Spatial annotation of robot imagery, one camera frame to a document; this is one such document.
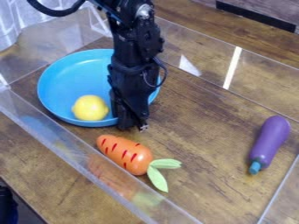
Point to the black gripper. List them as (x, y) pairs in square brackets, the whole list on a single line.
[(133, 84)]

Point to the orange toy carrot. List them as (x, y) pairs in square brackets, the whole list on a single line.
[(136, 158)]

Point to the blue round tray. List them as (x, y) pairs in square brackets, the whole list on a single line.
[(77, 75)]

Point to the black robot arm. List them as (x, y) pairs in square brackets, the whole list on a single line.
[(138, 41)]

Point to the yellow toy lemon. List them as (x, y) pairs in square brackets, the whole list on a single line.
[(90, 108)]

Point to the purple toy eggplant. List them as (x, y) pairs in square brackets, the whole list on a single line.
[(273, 135)]

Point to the white curtain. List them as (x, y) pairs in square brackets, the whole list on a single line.
[(20, 15)]

